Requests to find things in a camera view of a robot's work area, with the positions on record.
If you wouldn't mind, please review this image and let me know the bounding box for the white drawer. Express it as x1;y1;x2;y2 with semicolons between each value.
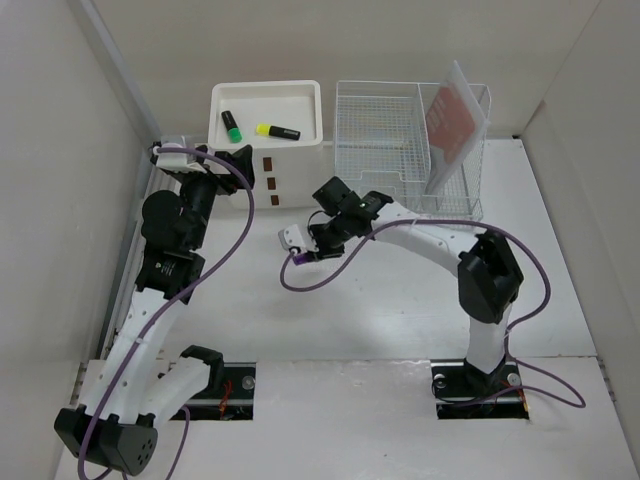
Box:
230;192;316;209
250;173;319;196
214;147;323;179

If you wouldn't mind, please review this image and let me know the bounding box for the clear mesh document pouch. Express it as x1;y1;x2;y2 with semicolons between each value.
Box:
425;61;489;195

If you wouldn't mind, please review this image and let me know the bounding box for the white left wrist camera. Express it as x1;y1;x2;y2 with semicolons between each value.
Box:
151;142;205;174

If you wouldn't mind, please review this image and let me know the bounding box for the aluminium rail frame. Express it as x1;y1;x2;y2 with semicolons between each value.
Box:
89;147;175;359

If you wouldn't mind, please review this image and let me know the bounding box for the purple highlighter marker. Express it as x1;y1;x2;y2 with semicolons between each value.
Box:
292;252;314;266

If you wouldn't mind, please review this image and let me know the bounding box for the white top drawer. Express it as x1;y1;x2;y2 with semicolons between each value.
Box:
214;147;323;179

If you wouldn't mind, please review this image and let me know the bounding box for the white drawer organizer body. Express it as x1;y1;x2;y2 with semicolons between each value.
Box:
207;80;326;209

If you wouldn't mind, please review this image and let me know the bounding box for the green highlighter marker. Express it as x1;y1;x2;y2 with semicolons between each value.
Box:
221;110;243;143

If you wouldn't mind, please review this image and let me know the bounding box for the white bottom drawer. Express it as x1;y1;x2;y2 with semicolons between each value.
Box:
230;192;316;209

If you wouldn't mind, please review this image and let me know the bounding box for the yellow highlighter marker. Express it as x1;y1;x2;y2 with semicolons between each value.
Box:
255;123;301;141

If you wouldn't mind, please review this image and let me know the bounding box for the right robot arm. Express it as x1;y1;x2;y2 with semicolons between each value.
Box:
310;177;524;397

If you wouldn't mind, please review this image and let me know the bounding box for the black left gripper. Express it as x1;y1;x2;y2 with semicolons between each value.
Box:
177;144;253;250

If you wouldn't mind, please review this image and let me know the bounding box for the white wire mesh file rack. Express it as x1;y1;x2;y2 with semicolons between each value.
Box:
334;80;485;221

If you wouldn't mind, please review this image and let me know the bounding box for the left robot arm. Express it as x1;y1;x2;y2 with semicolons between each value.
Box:
54;143;255;479

